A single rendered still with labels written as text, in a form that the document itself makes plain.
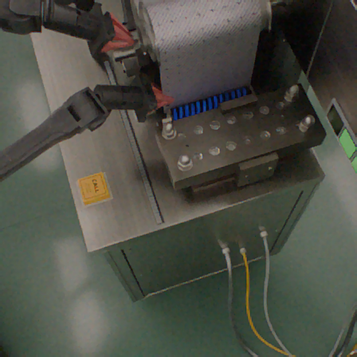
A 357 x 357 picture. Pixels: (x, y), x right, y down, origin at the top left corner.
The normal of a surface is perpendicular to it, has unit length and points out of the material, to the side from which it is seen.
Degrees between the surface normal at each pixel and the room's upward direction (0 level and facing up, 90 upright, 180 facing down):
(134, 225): 0
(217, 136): 0
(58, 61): 0
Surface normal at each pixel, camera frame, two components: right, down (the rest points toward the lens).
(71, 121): 0.26, -0.18
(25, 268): -0.04, -0.40
